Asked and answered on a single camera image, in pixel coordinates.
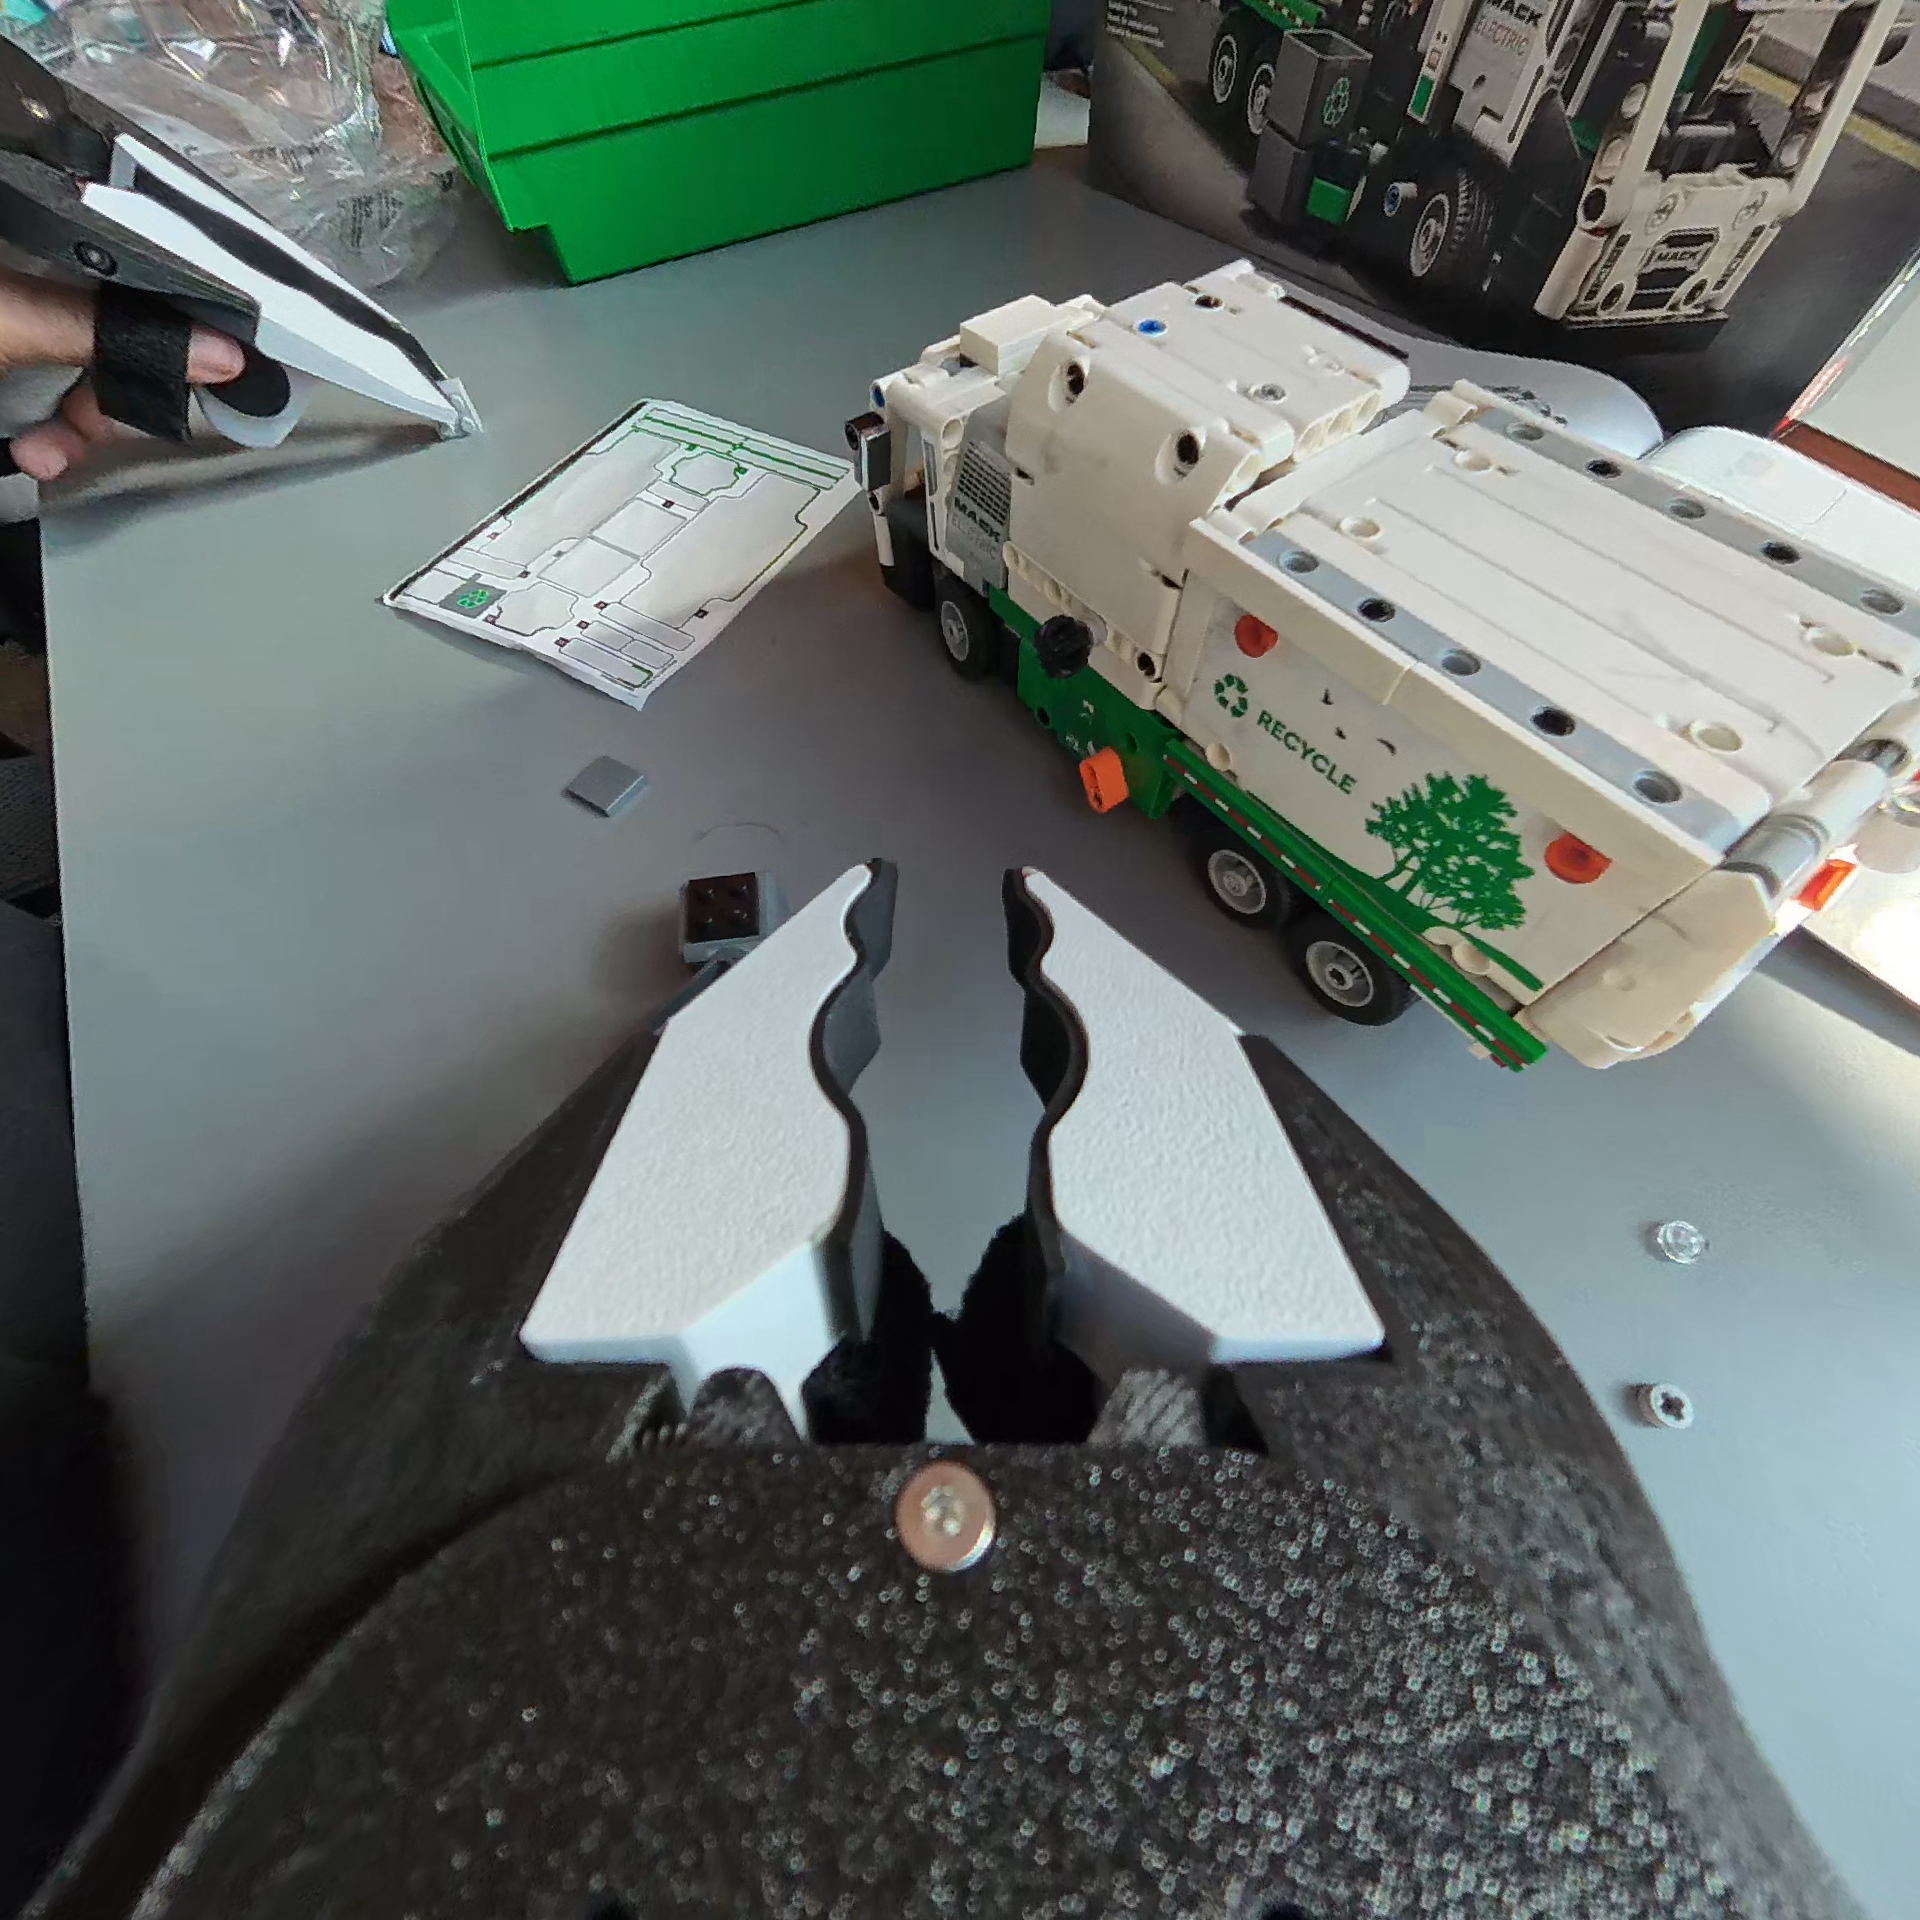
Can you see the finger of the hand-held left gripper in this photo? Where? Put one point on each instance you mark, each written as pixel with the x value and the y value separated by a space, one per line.
pixel 142 155
pixel 299 322

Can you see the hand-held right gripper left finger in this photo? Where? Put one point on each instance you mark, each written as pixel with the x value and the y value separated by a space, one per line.
pixel 704 1172

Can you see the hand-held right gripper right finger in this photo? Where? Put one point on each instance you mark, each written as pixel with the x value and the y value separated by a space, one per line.
pixel 1200 1186

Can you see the black lego brick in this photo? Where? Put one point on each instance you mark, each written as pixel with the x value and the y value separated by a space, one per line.
pixel 724 907

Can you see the grey lego bin recycle sticker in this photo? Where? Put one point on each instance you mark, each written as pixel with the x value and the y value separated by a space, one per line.
pixel 774 915

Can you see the grey flat lego tile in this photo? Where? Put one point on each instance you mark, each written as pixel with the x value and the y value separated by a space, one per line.
pixel 609 788

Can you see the lego sticker sheet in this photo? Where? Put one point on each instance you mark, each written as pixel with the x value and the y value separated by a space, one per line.
pixel 629 556

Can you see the clear round lego piece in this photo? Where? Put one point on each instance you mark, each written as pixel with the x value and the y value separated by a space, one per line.
pixel 1678 1242

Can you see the small grey round lego piece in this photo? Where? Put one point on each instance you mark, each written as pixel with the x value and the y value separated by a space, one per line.
pixel 1663 1406

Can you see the white green lego garbage truck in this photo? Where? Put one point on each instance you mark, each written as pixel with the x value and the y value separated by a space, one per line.
pixel 1425 601

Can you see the lego instruction booklet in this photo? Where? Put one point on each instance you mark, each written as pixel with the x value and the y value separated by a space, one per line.
pixel 1546 394

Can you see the lego set box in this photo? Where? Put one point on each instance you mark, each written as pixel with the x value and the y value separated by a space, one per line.
pixel 1499 150

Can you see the person's left hand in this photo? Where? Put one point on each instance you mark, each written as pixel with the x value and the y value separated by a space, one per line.
pixel 38 337

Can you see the crumpled clear plastic bag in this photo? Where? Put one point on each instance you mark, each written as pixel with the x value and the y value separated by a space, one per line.
pixel 254 104

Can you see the stacked green plastic bins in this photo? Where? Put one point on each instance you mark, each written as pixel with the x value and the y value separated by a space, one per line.
pixel 719 136

